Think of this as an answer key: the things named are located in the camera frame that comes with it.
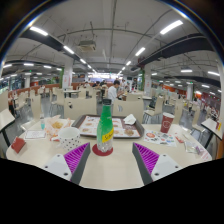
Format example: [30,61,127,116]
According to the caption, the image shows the white paper card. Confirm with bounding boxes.
[24,129,47,141]

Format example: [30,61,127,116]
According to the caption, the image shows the dark brown food tray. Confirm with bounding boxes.
[71,113,146,140]

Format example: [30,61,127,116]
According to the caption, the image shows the crumpled white napkin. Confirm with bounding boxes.
[122,113,137,126]

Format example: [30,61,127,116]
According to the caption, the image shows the white table with black leg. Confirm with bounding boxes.
[0,107,16,148]

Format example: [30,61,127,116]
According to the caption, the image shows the white polka dot mug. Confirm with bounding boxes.
[57,126,82,152]

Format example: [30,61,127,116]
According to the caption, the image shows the small clear teal bottle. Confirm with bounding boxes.
[39,113,46,131]

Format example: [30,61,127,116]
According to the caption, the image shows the green drink bottle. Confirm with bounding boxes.
[96,98,115,154]

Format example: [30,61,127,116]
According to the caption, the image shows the flat round red coaster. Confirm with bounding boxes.
[91,142,115,157]

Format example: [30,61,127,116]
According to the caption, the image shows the red paper cup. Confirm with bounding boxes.
[159,111,176,135]

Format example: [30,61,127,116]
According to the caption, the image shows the orange bench seat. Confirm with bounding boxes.
[215,135,224,160]

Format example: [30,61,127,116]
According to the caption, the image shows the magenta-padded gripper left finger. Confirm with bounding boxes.
[42,142,92,186]

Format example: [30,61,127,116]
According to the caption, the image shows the printed paper flyer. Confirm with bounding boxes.
[142,128,178,148]

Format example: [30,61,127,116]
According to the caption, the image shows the printed paper tray liner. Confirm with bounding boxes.
[79,115,141,138]

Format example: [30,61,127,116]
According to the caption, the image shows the person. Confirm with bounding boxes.
[106,79,123,106]

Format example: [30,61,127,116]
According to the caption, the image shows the beige dining chairs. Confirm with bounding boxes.
[0,85,214,134]

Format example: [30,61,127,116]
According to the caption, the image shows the white table with round base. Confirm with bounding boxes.
[200,117,224,148]

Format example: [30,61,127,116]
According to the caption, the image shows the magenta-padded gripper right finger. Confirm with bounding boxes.
[131,142,183,186]

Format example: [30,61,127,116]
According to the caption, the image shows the small red packet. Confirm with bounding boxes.
[10,136,27,155]

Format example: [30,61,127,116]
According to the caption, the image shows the clear plastic wrappers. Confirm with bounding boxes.
[182,139,212,162]

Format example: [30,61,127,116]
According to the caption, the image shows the ceiling lights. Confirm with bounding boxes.
[0,19,222,98]

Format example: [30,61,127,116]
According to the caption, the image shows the ceiling air conditioner unit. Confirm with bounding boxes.
[77,39,97,53]

